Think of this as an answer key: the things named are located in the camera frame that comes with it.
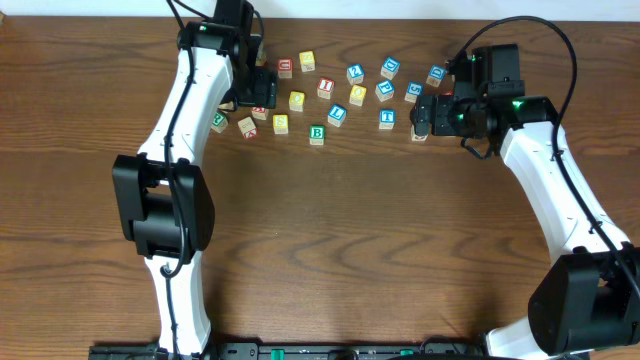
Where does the green R wooden block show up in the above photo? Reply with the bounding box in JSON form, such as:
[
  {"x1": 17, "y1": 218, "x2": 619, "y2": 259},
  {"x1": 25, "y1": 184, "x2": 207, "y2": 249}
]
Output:
[{"x1": 211, "y1": 111, "x2": 229, "y2": 133}]

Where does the yellow o block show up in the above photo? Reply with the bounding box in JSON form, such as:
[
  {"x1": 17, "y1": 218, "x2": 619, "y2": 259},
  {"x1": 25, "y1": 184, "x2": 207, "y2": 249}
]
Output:
[
  {"x1": 288, "y1": 91, "x2": 306, "y2": 112},
  {"x1": 349, "y1": 84, "x2": 367, "y2": 107}
]

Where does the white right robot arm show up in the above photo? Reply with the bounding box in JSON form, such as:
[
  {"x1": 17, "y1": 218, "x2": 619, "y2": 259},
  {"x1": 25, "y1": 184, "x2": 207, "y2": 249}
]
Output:
[{"x1": 410, "y1": 95, "x2": 639, "y2": 359}]

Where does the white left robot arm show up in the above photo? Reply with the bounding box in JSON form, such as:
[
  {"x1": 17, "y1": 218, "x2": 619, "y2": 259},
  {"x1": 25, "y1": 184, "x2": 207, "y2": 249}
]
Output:
[{"x1": 112, "y1": 20, "x2": 277, "y2": 359}]

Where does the red A upright block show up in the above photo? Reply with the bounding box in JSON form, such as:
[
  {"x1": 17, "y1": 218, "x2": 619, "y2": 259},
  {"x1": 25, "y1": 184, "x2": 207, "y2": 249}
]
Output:
[{"x1": 251, "y1": 107, "x2": 269, "y2": 121}]

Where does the green J wooden block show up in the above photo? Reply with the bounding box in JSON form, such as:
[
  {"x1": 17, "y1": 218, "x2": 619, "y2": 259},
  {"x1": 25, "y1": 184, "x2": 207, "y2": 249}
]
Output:
[{"x1": 255, "y1": 43, "x2": 268, "y2": 66}]

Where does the yellow C wooden block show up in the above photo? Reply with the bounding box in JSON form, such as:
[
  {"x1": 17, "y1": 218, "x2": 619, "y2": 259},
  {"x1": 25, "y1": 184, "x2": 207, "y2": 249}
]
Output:
[{"x1": 218, "y1": 102, "x2": 237, "y2": 111}]

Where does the red U wooden block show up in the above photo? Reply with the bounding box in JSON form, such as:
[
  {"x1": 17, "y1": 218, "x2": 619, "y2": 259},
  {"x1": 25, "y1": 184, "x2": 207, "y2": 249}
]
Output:
[{"x1": 277, "y1": 58, "x2": 293, "y2": 79}]

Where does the yellow S wooden block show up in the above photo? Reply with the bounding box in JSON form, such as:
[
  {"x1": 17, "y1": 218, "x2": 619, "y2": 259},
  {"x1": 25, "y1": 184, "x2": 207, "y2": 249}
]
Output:
[{"x1": 272, "y1": 114, "x2": 289, "y2": 135}]

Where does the green J lower block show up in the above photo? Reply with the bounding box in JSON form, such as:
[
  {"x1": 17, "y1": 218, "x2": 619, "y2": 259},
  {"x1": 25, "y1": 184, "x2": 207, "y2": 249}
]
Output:
[{"x1": 410, "y1": 125, "x2": 428, "y2": 142}]

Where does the tilted red A block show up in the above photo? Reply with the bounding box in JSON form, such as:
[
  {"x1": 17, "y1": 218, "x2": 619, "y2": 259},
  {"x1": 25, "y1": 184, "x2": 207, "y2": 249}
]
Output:
[{"x1": 238, "y1": 117, "x2": 258, "y2": 139}]

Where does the blue D right block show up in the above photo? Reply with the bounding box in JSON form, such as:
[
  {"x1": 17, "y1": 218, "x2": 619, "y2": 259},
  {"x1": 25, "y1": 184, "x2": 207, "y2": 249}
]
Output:
[{"x1": 426, "y1": 65, "x2": 447, "y2": 88}]

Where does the blue d block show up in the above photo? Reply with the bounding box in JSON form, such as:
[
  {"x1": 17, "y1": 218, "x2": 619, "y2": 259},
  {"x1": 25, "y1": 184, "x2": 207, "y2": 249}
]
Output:
[
  {"x1": 426, "y1": 65, "x2": 447, "y2": 88},
  {"x1": 380, "y1": 57, "x2": 400, "y2": 80}
]

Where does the blue 5 wooden block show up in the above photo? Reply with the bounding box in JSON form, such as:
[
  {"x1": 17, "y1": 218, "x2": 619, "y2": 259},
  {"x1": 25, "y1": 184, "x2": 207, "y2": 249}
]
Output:
[{"x1": 404, "y1": 82, "x2": 424, "y2": 103}]

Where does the yellow top wooden block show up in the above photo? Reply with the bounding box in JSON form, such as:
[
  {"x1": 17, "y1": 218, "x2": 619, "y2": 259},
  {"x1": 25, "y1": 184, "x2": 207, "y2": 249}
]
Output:
[{"x1": 299, "y1": 51, "x2": 316, "y2": 72}]

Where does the blue T wooden block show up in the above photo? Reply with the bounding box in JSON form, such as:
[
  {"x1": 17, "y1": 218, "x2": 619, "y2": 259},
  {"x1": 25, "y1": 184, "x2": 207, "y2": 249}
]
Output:
[{"x1": 379, "y1": 109, "x2": 397, "y2": 130}]

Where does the red I wooden block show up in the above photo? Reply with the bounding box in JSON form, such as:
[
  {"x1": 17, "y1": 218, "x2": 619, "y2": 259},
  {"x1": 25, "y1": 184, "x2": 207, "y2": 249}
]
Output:
[{"x1": 317, "y1": 77, "x2": 335, "y2": 99}]

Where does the blue P wooden block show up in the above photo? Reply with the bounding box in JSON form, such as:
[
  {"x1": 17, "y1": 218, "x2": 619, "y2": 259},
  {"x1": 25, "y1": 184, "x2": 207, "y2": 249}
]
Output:
[{"x1": 375, "y1": 80, "x2": 395, "y2": 102}]

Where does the green B wooden block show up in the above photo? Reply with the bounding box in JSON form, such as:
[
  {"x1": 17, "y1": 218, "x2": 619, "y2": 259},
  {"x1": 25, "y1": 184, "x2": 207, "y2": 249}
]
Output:
[{"x1": 309, "y1": 125, "x2": 326, "y2": 146}]

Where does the blue D left block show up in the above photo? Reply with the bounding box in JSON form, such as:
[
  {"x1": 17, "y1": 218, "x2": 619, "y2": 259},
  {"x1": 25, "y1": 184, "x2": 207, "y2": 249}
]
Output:
[{"x1": 380, "y1": 57, "x2": 400, "y2": 80}]

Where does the blue 2 wooden block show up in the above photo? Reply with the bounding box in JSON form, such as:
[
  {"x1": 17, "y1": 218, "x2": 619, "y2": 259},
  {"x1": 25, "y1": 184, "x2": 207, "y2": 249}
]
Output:
[{"x1": 346, "y1": 64, "x2": 365, "y2": 85}]

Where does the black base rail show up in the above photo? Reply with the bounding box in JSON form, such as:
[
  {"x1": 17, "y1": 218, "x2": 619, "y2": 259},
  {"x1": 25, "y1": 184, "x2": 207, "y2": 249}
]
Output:
[{"x1": 88, "y1": 334, "x2": 591, "y2": 360}]

